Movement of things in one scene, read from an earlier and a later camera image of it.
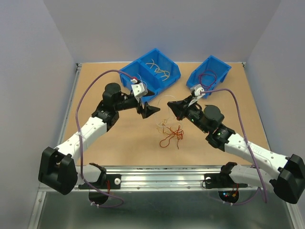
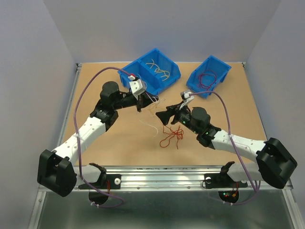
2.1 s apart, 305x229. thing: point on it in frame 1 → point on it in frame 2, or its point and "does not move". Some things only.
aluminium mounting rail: [165, 179] does not move
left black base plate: [112, 182] does not move
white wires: [157, 104] → [153, 96]
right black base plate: [220, 181] does not move
